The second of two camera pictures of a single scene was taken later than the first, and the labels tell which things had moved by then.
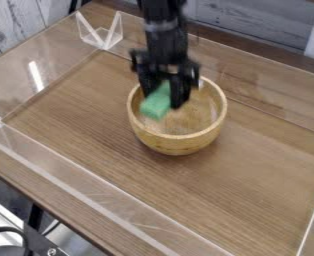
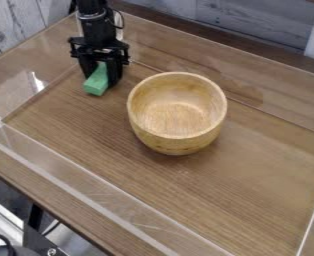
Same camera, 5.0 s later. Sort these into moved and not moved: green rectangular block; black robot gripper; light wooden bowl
Moved: green rectangular block; black robot gripper
Not moved: light wooden bowl
